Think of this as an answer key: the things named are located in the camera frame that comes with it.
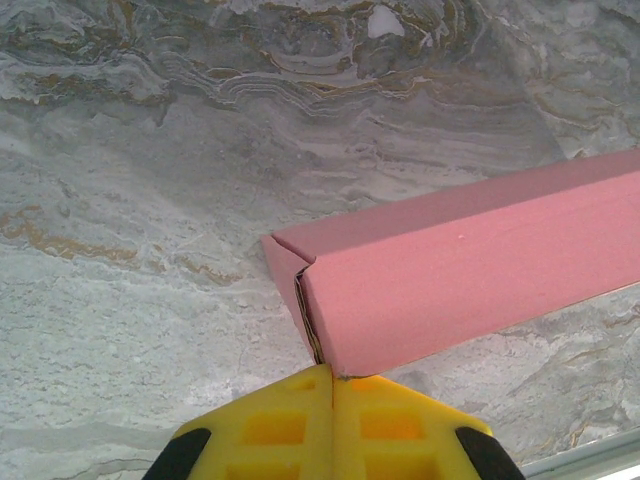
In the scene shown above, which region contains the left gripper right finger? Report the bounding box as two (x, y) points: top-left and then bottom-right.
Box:
(332, 373), (527, 480)

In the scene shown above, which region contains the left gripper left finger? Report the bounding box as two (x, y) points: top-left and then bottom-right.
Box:
(142, 363), (336, 480)

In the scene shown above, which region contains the pink paper box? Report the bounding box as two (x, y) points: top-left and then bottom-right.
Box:
(259, 149), (640, 379)

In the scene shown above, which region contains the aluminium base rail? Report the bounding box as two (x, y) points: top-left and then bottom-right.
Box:
(522, 428), (640, 480)

